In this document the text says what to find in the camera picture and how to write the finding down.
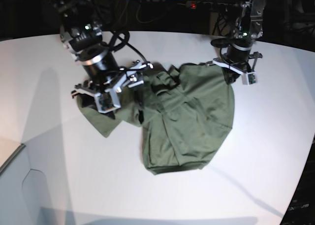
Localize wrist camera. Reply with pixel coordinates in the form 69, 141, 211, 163
242, 71, 257, 85
94, 92, 121, 114

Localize green t-shirt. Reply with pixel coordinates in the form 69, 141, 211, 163
76, 63, 234, 174

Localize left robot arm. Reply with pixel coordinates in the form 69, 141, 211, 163
211, 0, 266, 85

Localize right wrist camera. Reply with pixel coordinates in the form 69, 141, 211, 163
94, 92, 121, 114

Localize grey cable loops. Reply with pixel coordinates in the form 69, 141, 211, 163
118, 0, 173, 25

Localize black power strip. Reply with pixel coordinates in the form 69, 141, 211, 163
178, 0, 242, 12

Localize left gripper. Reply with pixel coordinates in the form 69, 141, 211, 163
212, 52, 262, 85

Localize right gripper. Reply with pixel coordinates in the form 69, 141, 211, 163
71, 60, 153, 123

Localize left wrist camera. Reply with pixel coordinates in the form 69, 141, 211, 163
242, 71, 257, 85

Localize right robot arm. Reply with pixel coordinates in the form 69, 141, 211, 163
49, 0, 153, 122

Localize black cable bundle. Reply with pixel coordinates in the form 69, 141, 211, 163
211, 10, 233, 36

